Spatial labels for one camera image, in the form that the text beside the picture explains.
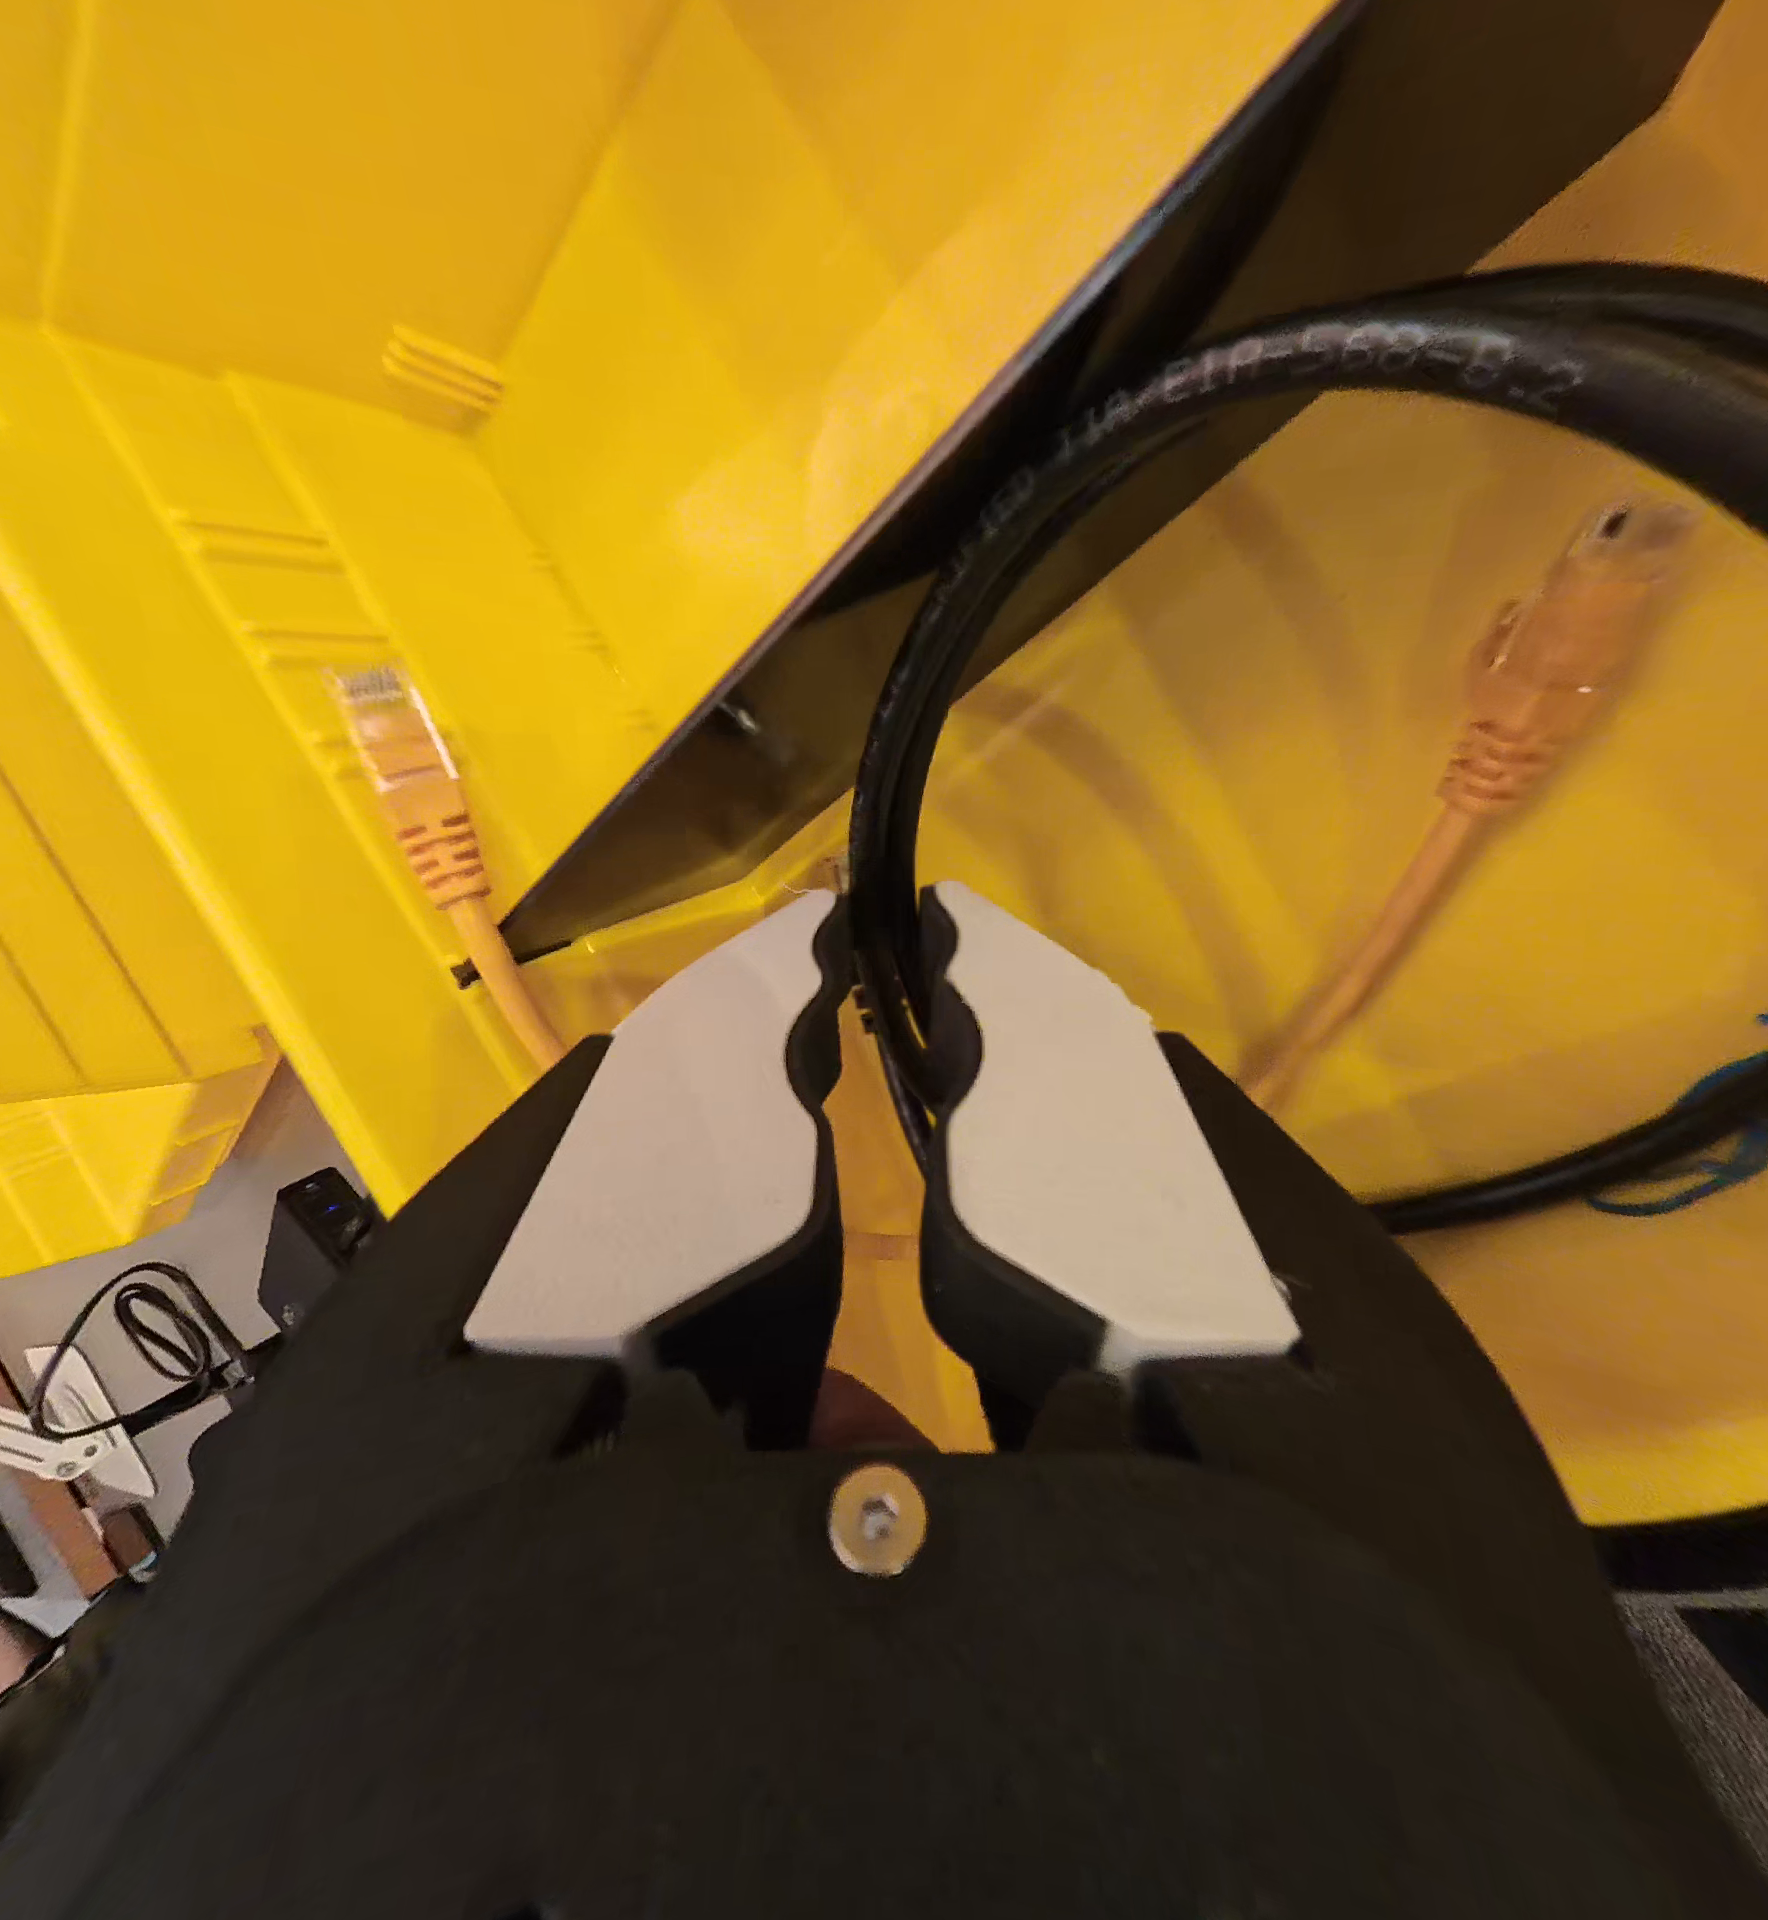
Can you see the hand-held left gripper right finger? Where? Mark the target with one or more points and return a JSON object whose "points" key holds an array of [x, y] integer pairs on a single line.
{"points": [[1110, 1201]]}

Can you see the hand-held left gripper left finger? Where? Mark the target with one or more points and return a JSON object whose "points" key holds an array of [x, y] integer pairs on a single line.
{"points": [[657, 1185]]}

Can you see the small yellow bin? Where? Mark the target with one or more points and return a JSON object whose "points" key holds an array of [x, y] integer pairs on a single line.
{"points": [[300, 178]]}

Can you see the person's left hand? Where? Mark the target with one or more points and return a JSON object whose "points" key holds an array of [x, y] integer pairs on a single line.
{"points": [[870, 1419]]}

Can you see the black power adapter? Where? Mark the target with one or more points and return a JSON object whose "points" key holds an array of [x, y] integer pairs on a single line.
{"points": [[309, 1229]]}

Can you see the wide shallow yellow bin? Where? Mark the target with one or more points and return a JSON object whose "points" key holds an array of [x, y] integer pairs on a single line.
{"points": [[45, 974]]}

